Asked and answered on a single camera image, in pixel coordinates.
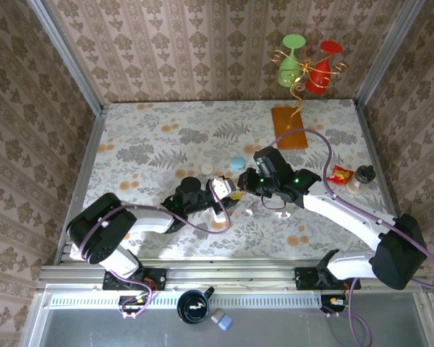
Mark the small bottle black cap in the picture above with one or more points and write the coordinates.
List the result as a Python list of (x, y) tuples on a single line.
[(363, 175)]

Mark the green plastic wine glass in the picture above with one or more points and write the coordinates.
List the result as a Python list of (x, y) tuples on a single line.
[(289, 72)]

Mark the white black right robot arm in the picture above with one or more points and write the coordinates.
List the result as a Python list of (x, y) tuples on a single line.
[(347, 217)]

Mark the aluminium frame post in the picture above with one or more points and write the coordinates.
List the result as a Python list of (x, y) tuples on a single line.
[(386, 50), (68, 54)]

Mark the blue earbud charging case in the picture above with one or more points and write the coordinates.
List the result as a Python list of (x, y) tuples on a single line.
[(237, 163)]

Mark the red plastic wine glass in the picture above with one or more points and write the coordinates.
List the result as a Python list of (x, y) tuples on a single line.
[(316, 81)]

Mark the aluminium base rail beam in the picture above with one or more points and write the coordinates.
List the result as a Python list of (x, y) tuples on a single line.
[(231, 274)]

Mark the aluminium side rail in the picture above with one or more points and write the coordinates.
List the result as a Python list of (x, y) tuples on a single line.
[(372, 152), (84, 173)]

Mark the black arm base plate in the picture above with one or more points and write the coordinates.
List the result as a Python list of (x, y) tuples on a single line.
[(159, 278), (304, 278)]

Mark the black mug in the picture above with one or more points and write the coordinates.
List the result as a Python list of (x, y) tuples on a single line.
[(184, 314)]

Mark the white small cup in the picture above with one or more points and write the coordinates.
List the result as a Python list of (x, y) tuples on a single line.
[(218, 217)]

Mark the white earbud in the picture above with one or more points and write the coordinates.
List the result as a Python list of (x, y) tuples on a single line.
[(285, 214), (249, 210)]

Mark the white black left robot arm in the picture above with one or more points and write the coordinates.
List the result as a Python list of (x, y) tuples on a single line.
[(148, 218)]

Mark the grey blue small box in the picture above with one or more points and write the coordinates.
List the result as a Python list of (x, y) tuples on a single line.
[(224, 321)]

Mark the black connector block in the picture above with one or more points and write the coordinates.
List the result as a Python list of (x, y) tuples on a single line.
[(327, 300), (124, 300)]

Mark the white round earbud case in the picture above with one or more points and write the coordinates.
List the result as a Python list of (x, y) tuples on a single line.
[(207, 168)]

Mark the red snack packet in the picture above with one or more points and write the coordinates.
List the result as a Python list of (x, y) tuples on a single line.
[(341, 175)]

